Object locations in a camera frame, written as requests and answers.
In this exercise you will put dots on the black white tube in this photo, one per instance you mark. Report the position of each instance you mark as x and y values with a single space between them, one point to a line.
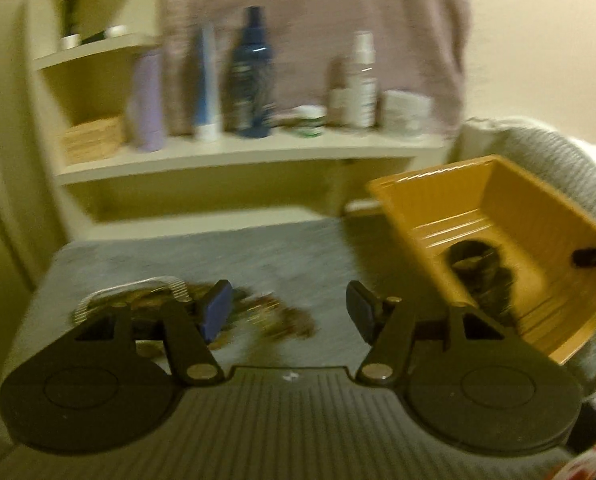
105 34
70 15

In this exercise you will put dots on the black wrist watch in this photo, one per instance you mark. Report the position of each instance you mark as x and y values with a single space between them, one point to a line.
480 272

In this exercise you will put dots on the small cardboard box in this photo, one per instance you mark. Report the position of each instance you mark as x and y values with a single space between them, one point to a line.
91 140

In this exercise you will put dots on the cream shelf unit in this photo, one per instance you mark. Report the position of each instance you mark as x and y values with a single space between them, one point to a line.
237 157

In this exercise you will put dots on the large white jar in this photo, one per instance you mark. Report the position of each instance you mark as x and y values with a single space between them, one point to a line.
405 112

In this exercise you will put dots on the grey towel mat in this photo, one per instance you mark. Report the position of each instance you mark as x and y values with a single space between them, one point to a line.
288 255

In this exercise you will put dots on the small brown bottle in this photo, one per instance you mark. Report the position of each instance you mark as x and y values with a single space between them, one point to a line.
338 100

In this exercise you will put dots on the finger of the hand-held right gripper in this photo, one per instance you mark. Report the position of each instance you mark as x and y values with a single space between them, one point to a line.
595 259

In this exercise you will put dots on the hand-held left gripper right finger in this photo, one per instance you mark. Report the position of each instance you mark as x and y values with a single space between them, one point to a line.
360 310

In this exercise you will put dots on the white pillow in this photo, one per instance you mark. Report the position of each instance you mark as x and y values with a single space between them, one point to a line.
483 132

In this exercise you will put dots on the small green white jar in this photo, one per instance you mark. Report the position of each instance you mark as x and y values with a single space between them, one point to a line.
311 121

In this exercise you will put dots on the lavender tube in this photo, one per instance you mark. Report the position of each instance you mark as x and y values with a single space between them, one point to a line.
147 105

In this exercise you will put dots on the pink hanging towel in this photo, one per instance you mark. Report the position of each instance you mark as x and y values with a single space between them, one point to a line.
318 0

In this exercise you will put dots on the grey patterned pillow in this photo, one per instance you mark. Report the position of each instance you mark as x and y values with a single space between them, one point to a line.
563 170

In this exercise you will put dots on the clear spray bottle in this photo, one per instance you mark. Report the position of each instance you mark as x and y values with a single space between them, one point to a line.
362 90

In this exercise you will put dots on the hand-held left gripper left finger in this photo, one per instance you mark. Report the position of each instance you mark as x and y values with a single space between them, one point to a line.
217 310

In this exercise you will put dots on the orange plastic tray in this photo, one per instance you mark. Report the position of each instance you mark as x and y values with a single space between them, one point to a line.
528 220

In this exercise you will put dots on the dark blue spray bottle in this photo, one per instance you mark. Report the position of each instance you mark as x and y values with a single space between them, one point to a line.
250 80

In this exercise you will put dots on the blue white tube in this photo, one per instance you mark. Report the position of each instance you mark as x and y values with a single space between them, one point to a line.
207 90

